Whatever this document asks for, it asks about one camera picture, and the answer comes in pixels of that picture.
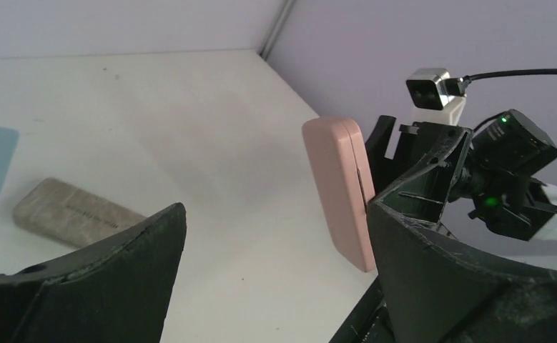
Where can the aluminium frame post left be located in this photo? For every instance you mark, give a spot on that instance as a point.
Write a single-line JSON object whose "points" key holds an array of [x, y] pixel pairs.
{"points": [[275, 29]]}

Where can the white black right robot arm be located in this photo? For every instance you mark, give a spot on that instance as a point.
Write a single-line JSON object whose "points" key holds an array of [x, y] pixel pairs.
{"points": [[456, 224]]}

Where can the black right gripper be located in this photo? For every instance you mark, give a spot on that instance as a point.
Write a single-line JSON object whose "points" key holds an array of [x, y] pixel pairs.
{"points": [[498, 173]]}

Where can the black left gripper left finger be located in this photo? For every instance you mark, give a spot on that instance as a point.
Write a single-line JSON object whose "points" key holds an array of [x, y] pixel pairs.
{"points": [[115, 290]]}

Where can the pink glasses case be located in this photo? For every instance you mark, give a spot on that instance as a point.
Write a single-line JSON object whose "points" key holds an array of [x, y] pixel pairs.
{"points": [[338, 159]]}

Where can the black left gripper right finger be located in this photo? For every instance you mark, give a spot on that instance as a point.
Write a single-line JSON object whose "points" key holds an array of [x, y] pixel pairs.
{"points": [[438, 289]]}

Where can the grey marbled glasses case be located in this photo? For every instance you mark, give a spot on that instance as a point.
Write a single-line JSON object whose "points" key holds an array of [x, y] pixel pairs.
{"points": [[71, 215]]}

